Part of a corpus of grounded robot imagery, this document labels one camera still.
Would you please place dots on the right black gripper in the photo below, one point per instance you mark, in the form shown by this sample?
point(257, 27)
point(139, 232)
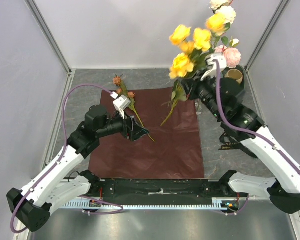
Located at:
point(191, 85)

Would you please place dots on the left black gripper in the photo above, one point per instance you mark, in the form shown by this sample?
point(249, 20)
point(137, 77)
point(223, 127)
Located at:
point(132, 130)

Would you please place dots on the yellow rose stem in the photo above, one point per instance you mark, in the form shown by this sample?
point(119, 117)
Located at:
point(195, 45)

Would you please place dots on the flower bouquet red paper wrap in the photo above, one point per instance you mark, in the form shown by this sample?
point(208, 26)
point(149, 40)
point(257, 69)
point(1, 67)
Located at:
point(172, 150)

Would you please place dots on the pink rose stem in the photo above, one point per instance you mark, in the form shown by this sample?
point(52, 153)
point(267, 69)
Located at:
point(231, 53)

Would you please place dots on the orange brown flower stem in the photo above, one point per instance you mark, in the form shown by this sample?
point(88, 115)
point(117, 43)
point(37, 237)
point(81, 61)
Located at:
point(122, 90)

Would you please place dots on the black ribbon gold lettering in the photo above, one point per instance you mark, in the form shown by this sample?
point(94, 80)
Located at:
point(229, 143)

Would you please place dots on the white rose stem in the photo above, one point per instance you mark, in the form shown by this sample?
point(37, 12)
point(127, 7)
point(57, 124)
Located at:
point(223, 16)

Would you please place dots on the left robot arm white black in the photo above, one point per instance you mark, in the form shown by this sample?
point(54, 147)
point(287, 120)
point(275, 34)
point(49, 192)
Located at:
point(34, 203)

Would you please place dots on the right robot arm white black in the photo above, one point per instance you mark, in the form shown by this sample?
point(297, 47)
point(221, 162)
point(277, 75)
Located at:
point(223, 98)

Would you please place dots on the clear glass vase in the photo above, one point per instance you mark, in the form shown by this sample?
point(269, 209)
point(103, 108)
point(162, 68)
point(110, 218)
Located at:
point(198, 107)

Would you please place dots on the dark green tray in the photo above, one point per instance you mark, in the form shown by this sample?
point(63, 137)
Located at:
point(242, 85)

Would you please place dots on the beige ceramic mug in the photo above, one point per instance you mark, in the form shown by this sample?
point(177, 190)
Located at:
point(235, 74)

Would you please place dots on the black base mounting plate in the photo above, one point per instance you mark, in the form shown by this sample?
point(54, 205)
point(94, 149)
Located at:
point(161, 192)

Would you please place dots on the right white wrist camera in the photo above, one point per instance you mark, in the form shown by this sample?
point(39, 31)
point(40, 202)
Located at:
point(215, 64)

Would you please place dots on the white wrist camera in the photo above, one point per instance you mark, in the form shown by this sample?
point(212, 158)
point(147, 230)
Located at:
point(120, 103)
point(215, 64)

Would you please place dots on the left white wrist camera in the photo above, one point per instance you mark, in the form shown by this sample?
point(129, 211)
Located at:
point(120, 103)

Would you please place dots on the right aluminium corner post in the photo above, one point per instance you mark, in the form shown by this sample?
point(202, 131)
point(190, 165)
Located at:
point(267, 32)

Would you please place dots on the aluminium corner post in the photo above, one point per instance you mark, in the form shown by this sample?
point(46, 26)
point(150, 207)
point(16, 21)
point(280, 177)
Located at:
point(32, 5)
point(267, 32)

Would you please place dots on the light blue cable duct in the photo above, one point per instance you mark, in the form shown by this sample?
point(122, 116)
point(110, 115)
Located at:
point(87, 204)

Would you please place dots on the left aluminium corner post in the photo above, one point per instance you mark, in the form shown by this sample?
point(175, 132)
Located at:
point(32, 5)

